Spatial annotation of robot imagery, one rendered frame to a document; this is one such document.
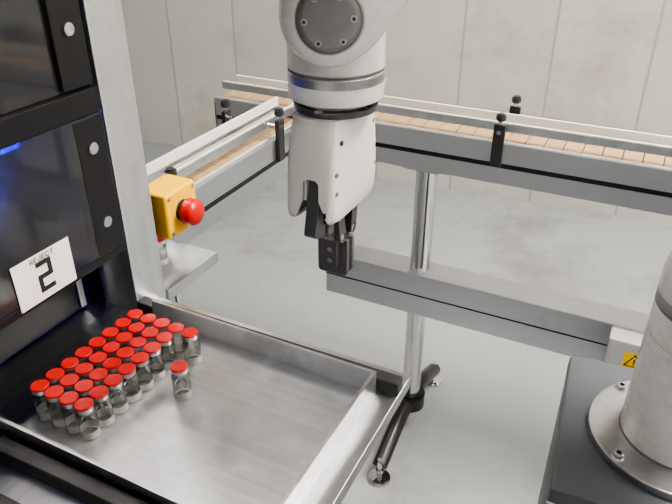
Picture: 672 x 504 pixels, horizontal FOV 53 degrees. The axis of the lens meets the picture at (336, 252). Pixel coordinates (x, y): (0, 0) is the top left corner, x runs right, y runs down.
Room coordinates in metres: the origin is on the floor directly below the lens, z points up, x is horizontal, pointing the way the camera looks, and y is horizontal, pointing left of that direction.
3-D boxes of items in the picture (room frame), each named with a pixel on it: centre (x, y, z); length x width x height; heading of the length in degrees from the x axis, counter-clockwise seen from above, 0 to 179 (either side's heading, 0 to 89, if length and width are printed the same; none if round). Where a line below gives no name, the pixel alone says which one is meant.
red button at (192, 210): (0.89, 0.22, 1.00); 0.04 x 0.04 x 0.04; 64
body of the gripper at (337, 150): (0.58, 0.00, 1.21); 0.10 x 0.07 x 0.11; 154
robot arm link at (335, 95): (0.58, 0.00, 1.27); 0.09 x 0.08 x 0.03; 154
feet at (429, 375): (1.46, -0.21, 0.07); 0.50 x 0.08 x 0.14; 154
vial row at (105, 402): (0.62, 0.24, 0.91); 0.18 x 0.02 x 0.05; 153
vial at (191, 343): (0.68, 0.18, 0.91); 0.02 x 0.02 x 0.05
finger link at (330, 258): (0.57, 0.01, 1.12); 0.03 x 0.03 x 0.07; 64
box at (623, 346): (1.17, -0.66, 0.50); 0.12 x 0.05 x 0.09; 64
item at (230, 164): (1.23, 0.26, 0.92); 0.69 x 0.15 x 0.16; 154
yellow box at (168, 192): (0.91, 0.26, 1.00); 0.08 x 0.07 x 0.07; 64
